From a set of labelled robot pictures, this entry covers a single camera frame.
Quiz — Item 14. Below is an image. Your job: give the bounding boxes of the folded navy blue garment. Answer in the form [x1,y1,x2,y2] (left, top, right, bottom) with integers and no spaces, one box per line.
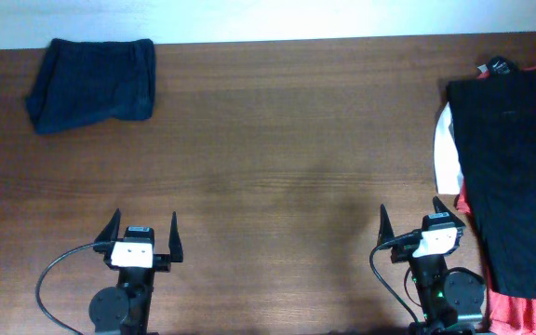
[25,38,156,135]

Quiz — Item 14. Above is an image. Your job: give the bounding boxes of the white garment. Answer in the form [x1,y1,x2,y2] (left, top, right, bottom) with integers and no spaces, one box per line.
[433,103,463,195]

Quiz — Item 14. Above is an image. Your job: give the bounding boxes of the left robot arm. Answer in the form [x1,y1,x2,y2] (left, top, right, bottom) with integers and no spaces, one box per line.
[88,210,183,335]

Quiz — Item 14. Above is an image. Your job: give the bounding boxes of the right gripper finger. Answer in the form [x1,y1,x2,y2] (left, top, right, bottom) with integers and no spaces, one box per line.
[432,196,464,227]
[377,204,395,246]

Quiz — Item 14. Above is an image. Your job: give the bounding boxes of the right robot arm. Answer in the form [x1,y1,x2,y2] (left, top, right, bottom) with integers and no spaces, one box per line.
[369,197,486,335]

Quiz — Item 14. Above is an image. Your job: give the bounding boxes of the red garment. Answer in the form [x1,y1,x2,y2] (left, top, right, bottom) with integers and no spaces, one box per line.
[456,65,536,335]

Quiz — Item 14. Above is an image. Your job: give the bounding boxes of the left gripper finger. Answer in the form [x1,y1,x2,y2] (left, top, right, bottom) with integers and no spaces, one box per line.
[96,208,121,242]
[168,212,183,262]

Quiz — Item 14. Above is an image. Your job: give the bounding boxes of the black shorts with white stripe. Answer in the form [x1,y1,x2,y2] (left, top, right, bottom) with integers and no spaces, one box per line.
[447,57,536,299]

